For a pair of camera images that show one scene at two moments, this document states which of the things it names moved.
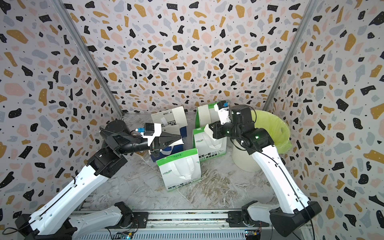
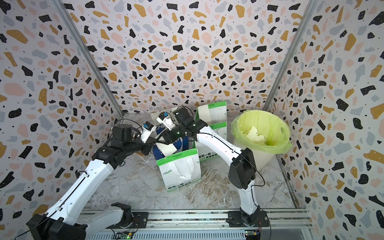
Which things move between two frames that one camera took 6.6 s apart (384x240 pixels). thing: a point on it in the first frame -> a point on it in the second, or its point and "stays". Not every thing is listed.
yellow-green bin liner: x=279 y=130 stays
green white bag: x=180 y=169 stays
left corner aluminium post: x=79 y=36 stays
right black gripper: x=217 y=131 -> x=167 y=134
